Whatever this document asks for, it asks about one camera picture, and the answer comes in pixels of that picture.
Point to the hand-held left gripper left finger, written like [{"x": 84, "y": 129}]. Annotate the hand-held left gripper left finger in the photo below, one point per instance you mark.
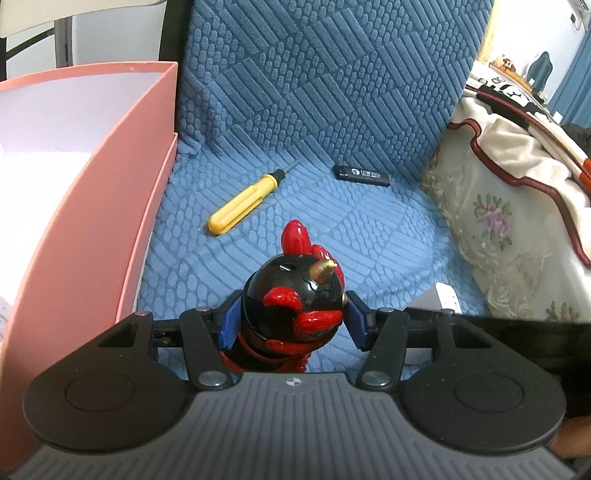
[{"x": 231, "y": 323}]

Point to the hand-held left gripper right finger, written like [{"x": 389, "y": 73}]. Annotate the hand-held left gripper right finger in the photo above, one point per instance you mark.
[{"x": 358, "y": 323}]

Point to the red black horned figurine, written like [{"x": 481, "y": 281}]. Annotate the red black horned figurine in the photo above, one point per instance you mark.
[{"x": 277, "y": 290}]

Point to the white charger plug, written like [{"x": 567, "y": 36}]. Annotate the white charger plug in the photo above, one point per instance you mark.
[{"x": 445, "y": 300}]

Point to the person's right hand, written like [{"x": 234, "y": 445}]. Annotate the person's right hand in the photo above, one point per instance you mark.
[{"x": 575, "y": 436}]

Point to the yellow screwdriver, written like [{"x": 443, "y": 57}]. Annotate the yellow screwdriver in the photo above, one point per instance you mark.
[{"x": 240, "y": 205}]

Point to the floral bed sheet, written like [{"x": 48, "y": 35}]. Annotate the floral bed sheet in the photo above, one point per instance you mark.
[{"x": 498, "y": 230}]

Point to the black usb stick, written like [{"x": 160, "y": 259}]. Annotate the black usb stick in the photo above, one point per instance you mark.
[{"x": 362, "y": 174}]

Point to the dark cloth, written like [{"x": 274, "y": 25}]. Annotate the dark cloth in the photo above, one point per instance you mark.
[{"x": 579, "y": 136}]

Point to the blue quilted chair cover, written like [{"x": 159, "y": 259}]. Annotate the blue quilted chair cover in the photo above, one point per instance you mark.
[{"x": 323, "y": 92}]

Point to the blue curtain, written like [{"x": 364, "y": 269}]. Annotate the blue curtain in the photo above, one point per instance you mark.
[{"x": 575, "y": 78}]

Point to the white dresser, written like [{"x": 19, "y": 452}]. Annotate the white dresser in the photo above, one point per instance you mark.
[{"x": 517, "y": 76}]

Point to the dark blue chair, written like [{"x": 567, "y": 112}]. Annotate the dark blue chair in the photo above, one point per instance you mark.
[{"x": 539, "y": 69}]

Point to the red toy figure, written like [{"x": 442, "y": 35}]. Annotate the red toy figure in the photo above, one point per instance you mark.
[{"x": 508, "y": 63}]

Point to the white air conditioner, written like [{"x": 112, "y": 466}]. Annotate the white air conditioner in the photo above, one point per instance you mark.
[{"x": 581, "y": 3}]

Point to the white folding chair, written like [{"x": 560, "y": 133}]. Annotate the white folding chair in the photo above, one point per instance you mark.
[{"x": 32, "y": 18}]

